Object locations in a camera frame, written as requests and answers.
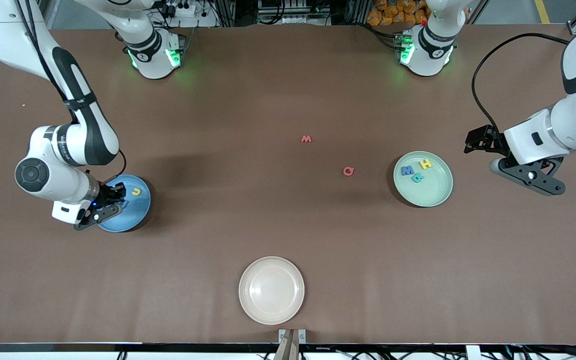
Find blue plate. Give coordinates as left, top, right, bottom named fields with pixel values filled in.
left=97, top=174, right=152, bottom=233

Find green plate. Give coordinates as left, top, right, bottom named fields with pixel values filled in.
left=393, top=150, right=454, bottom=208

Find orange bags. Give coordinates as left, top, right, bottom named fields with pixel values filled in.
left=366, top=0, right=430, bottom=27

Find beige plate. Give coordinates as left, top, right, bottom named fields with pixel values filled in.
left=238, top=256, right=306, bottom=326

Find white power strip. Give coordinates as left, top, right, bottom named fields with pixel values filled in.
left=160, top=0, right=198, bottom=18

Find metal equipment rack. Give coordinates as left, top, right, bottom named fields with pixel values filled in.
left=257, top=0, right=336, bottom=26

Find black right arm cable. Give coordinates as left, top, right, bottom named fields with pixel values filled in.
left=14, top=0, right=128, bottom=181

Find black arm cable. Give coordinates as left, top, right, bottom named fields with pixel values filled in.
left=14, top=0, right=128, bottom=181
left=471, top=32, right=570, bottom=138

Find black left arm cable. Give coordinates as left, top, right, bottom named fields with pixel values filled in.
left=471, top=32, right=570, bottom=138

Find tangled floor cables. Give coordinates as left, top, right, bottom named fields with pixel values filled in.
left=508, top=336, right=576, bottom=360

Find metal table edge bracket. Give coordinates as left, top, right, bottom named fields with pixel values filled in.
left=278, top=328, right=307, bottom=360

